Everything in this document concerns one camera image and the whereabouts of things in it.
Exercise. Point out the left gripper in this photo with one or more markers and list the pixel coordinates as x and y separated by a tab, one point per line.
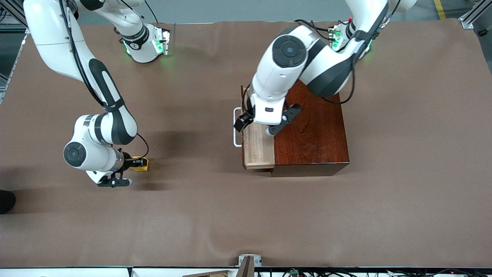
243	121

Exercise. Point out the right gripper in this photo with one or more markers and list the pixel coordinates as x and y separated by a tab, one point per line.
128	163

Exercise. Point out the yellow block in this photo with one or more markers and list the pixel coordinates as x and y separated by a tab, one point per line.
141	169

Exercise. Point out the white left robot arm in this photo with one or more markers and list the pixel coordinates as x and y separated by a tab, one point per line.
288	69

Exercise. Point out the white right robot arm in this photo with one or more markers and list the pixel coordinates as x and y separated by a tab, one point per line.
50	30

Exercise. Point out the dark brown wooden cabinet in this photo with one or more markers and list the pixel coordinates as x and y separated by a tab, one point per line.
319	134

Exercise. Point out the brown table cover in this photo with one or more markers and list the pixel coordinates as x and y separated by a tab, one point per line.
192	211

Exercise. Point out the black round object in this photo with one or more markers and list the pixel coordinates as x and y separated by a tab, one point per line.
5	202

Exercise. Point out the flat wooden piece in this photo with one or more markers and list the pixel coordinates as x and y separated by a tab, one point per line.
211	274

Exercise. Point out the black round knob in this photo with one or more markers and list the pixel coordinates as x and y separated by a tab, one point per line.
483	32

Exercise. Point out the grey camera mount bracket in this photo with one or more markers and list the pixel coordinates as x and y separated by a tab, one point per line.
258	261

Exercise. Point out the aluminium table edge rail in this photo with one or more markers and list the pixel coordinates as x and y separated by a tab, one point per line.
9	73

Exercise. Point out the aluminium frame profile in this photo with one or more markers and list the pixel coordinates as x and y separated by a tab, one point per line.
467	22
11	11

